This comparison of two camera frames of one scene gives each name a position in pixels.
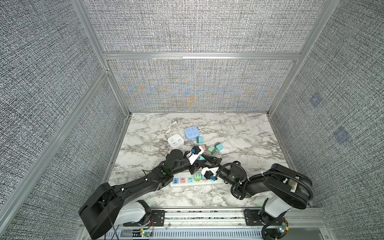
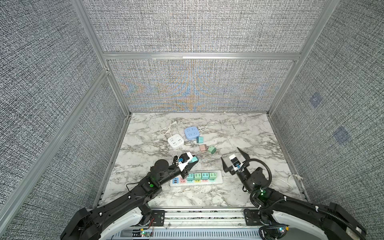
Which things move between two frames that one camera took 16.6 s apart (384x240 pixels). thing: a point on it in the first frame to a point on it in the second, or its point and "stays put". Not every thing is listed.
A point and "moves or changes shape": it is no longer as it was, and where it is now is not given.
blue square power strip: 191,132 stays put
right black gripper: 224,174 to 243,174
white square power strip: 176,141 stays put
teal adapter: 219,147 moves or changes shape
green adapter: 197,176 stays put
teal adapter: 200,139 stays put
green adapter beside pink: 212,150 stays put
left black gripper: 197,166 to 186,171
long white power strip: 188,180 stays put
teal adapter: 201,158 to 190,177
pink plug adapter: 204,147 stays put
